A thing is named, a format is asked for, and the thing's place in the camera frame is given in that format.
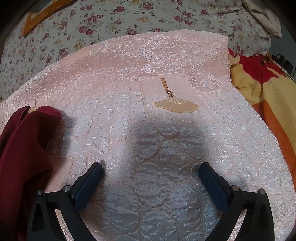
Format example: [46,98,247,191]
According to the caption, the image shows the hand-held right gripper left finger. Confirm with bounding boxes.
[26,162,103,241]

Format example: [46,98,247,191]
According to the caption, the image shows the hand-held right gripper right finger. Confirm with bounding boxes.
[199,162,275,241]

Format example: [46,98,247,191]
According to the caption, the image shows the dark red garment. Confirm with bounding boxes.
[0,105,63,241]

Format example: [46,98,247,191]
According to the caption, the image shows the pink quilted bedspread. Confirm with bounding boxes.
[0,30,296,241]

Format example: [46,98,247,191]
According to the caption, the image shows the red yellow orange blanket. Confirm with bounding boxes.
[228,47,296,172]

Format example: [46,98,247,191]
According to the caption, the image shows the black object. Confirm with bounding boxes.
[269,53,296,78]

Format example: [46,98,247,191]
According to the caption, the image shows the floral quilt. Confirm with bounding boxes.
[0,0,272,100]

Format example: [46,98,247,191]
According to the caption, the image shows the orange checkered mat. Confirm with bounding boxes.
[21,0,77,37]

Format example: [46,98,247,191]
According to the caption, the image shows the beige pillow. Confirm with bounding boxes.
[242,0,284,39]

